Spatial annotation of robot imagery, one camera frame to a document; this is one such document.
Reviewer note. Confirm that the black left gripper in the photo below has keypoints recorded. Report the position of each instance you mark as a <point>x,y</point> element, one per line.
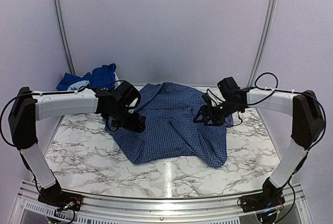
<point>132,124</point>

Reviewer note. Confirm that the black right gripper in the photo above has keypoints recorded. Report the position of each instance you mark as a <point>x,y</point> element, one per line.
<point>215,121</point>

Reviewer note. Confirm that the blue checked shirt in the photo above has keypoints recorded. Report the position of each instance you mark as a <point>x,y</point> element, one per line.
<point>169,109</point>

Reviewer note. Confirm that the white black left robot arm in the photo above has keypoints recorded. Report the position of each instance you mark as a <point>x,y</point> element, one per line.
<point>35,117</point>

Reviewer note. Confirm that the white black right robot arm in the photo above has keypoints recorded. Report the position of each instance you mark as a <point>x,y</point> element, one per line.
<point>301,109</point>

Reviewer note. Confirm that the royal blue garment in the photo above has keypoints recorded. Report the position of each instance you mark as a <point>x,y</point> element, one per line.
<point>103,77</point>

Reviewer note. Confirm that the light blue garment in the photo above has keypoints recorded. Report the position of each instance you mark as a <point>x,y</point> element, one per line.
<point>79,85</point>

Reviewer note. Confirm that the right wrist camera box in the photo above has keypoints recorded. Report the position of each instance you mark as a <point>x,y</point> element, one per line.
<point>207,99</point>

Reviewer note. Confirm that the left aluminium corner post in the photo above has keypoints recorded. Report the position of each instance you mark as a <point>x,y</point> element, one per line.
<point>63,37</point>

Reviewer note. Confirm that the aluminium corner post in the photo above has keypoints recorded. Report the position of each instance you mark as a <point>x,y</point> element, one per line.
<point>63,37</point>
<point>263,40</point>

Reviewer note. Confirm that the aluminium front frame rail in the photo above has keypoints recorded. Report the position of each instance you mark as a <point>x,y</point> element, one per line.
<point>112,209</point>

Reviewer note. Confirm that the right aluminium corner post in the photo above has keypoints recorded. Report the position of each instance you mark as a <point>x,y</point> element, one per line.
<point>263,40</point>

